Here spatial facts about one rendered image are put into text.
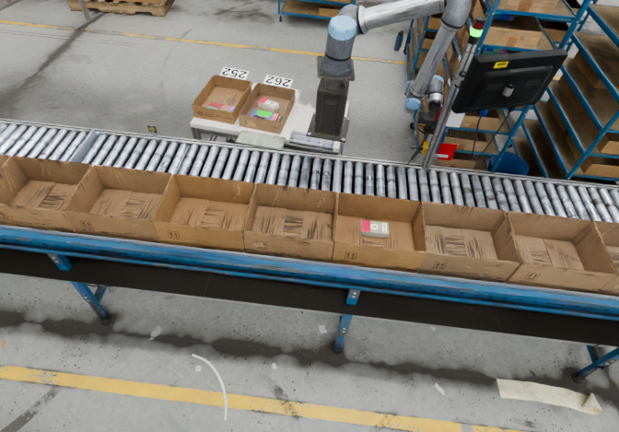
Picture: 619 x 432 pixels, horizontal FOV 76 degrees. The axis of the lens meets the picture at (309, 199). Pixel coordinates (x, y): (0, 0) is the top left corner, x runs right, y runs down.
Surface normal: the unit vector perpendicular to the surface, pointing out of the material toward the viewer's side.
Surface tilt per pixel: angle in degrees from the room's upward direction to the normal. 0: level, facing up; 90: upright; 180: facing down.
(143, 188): 89
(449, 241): 0
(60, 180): 89
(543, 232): 89
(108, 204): 1
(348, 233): 1
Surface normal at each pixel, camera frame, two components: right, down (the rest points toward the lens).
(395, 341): 0.05, -0.66
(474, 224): -0.11, 0.74
